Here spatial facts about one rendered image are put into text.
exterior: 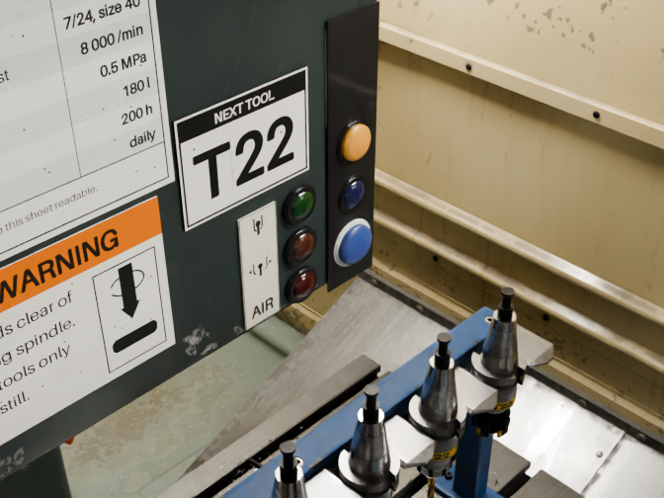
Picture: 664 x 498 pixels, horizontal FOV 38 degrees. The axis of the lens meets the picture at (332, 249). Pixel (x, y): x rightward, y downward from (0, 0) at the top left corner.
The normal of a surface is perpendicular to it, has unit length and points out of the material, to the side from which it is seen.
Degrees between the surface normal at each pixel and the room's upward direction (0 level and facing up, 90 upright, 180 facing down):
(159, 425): 0
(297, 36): 90
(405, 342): 24
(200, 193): 90
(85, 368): 90
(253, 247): 90
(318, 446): 0
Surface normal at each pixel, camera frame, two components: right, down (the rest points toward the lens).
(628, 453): -0.30, -0.57
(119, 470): 0.00, -0.82
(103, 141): 0.71, 0.40
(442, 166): -0.70, 0.41
